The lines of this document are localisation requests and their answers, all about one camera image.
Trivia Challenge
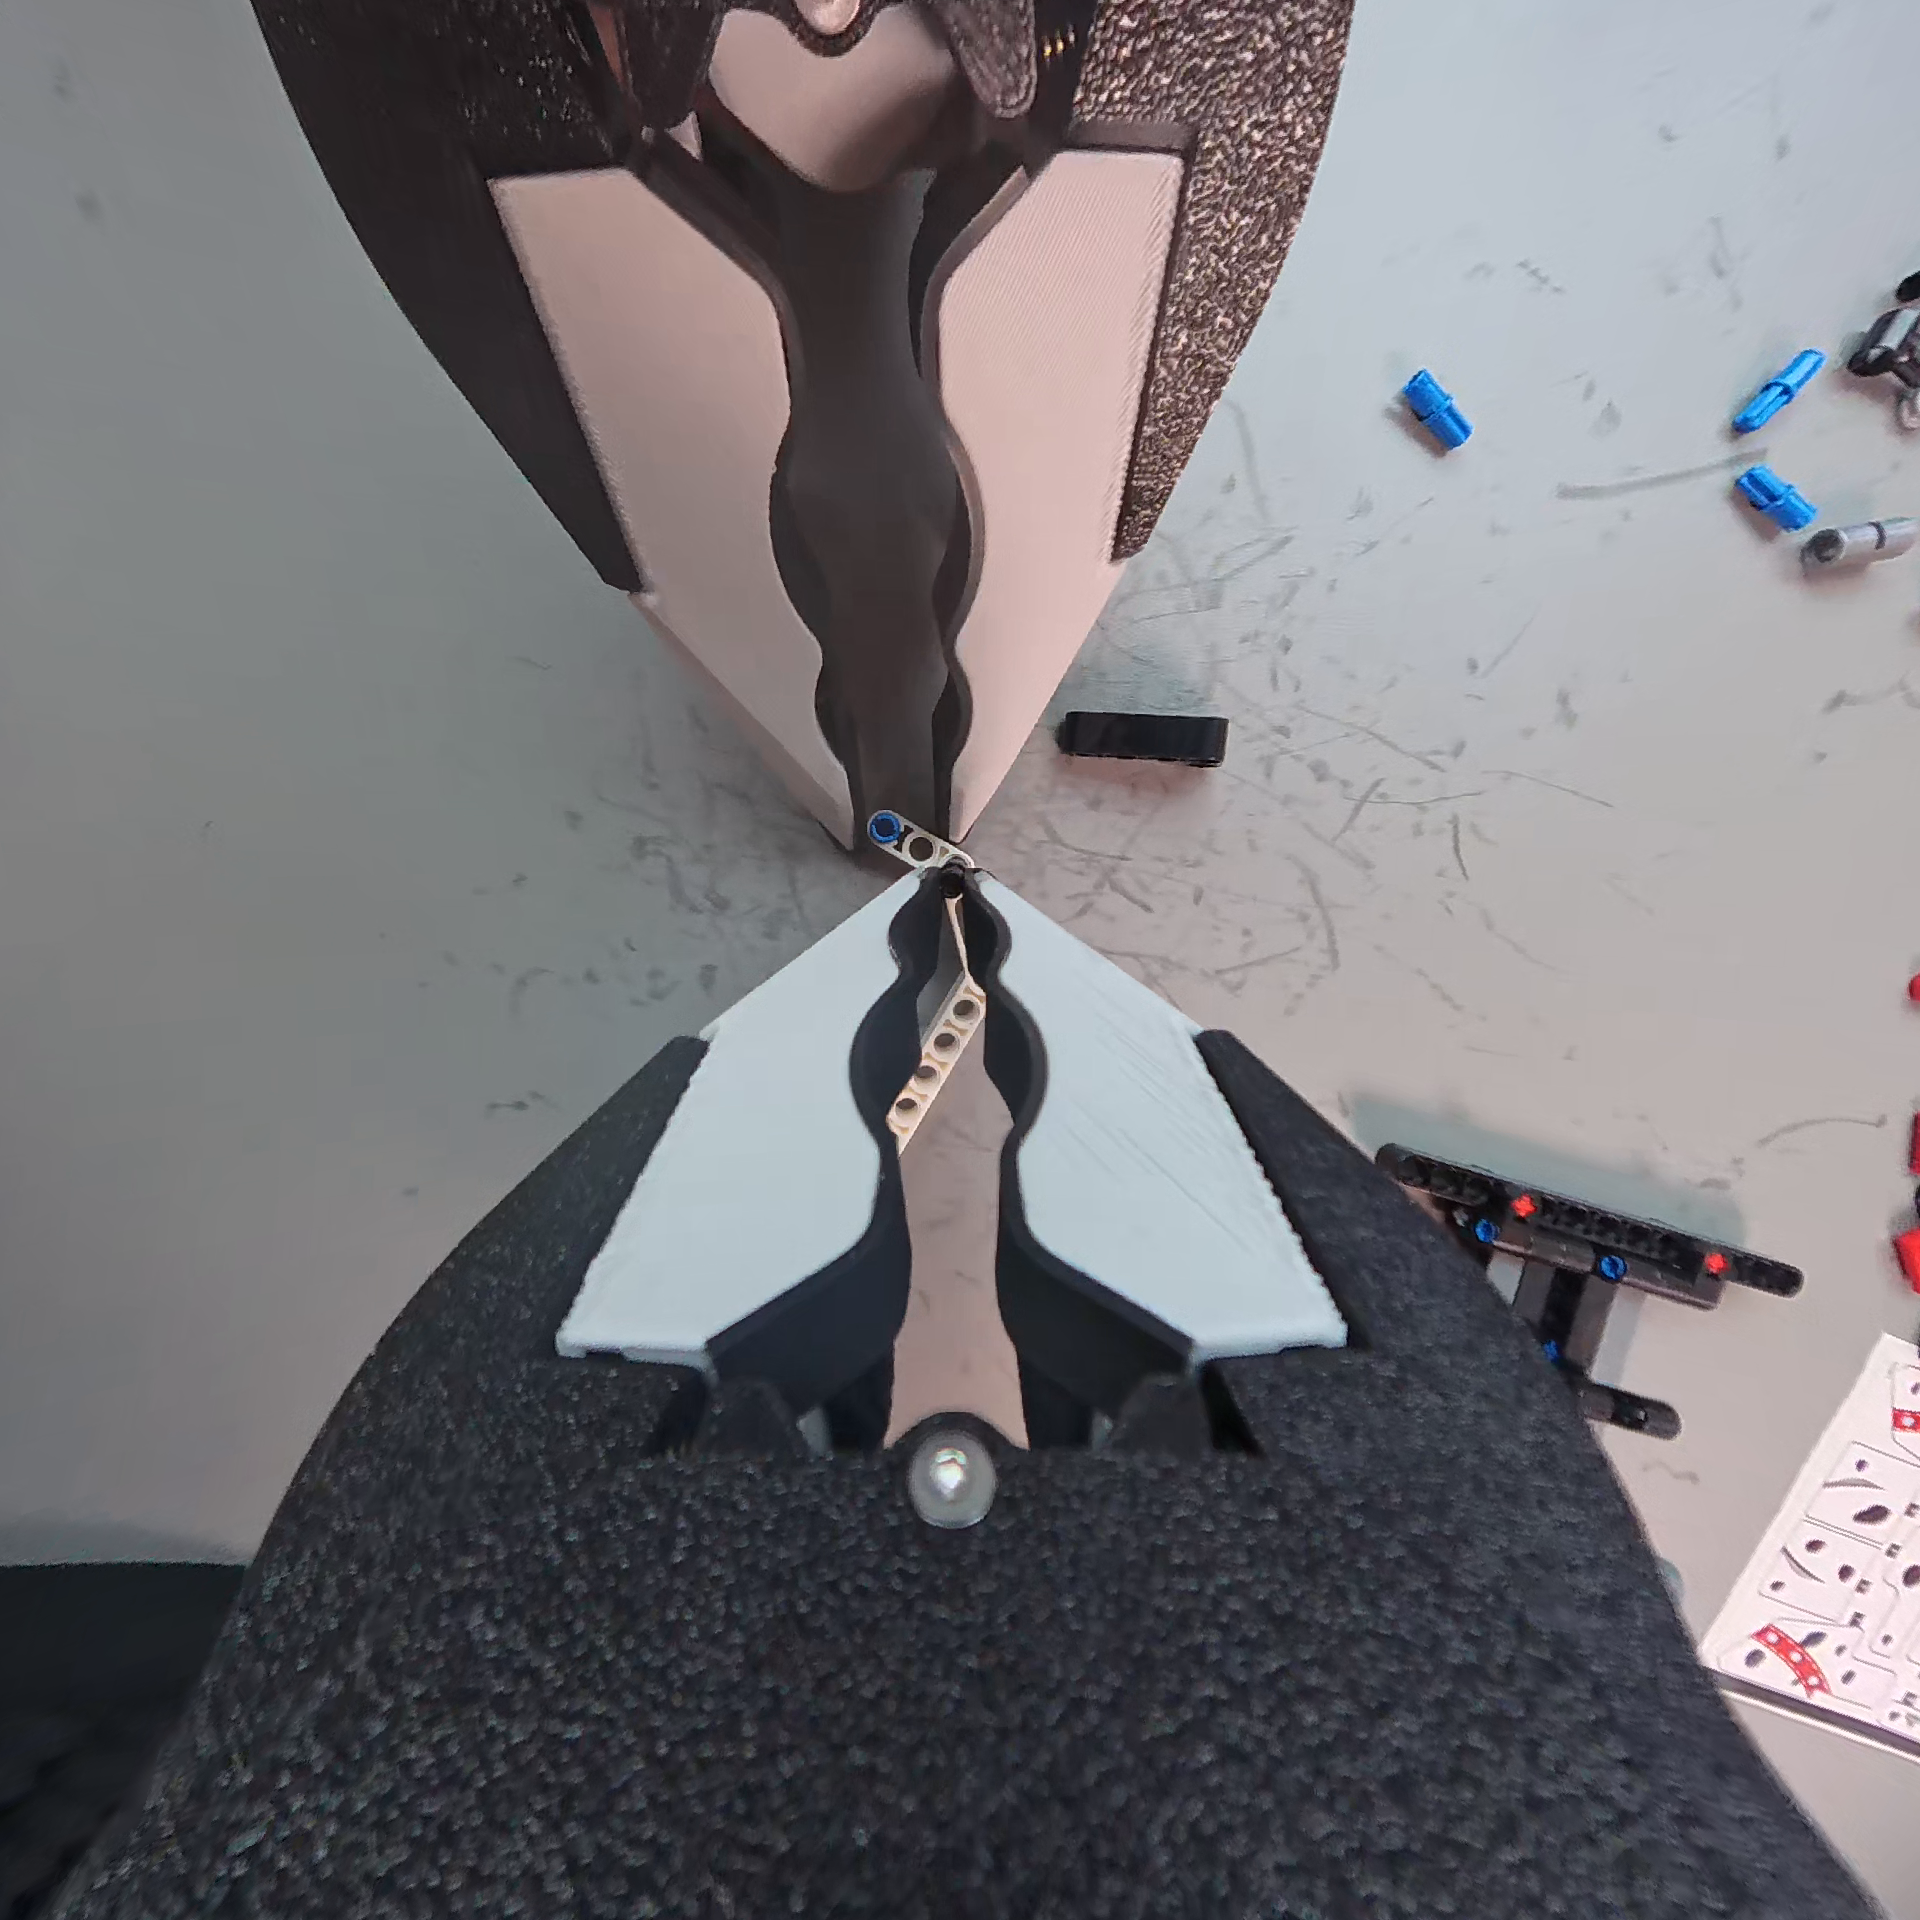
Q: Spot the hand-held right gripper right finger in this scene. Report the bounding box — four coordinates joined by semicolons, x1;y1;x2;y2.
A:
961;872;1349;1369

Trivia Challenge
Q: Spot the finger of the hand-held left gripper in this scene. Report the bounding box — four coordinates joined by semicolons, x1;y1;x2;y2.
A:
915;141;1191;845
491;162;867;854

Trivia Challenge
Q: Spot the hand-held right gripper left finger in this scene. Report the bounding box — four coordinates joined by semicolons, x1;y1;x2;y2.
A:
556;872;950;1369

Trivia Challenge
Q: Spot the white angled toy beam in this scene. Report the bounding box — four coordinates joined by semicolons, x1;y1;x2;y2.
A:
867;810;994;1156

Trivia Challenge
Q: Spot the black angled toy beam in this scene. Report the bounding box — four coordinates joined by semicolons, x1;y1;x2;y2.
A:
1059;710;1231;768

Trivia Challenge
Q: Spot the grey desk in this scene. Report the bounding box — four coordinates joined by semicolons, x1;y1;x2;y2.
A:
0;0;1920;1907

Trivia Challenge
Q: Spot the grey black toy truck chassis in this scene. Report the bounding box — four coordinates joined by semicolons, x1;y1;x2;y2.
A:
1375;1144;1805;1442

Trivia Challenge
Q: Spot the long blue connector pin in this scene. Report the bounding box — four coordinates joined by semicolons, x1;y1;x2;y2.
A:
1732;347;1828;436

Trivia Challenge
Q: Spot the white sticker sheet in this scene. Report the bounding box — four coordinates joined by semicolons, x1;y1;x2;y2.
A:
1699;1328;1920;1748

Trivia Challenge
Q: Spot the black grey connector piece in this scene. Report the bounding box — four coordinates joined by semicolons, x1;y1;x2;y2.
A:
1845;269;1920;422

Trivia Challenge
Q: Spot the black office chair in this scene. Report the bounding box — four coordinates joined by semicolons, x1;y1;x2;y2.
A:
0;1558;249;1920

